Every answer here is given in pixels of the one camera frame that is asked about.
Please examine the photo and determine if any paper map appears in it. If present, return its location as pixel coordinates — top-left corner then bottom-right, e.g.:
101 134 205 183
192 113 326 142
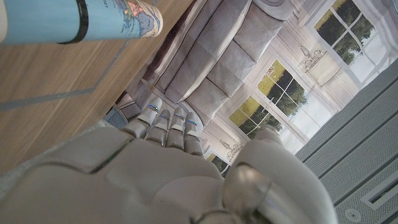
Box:
0 0 164 45

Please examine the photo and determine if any printed living room backdrop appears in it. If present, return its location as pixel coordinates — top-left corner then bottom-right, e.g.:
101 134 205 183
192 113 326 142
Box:
102 0 398 178

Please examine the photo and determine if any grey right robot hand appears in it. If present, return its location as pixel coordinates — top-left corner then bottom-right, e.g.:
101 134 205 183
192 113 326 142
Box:
0 96 339 224

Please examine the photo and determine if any black rubber band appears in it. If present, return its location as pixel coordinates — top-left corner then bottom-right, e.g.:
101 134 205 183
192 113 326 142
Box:
58 0 90 45

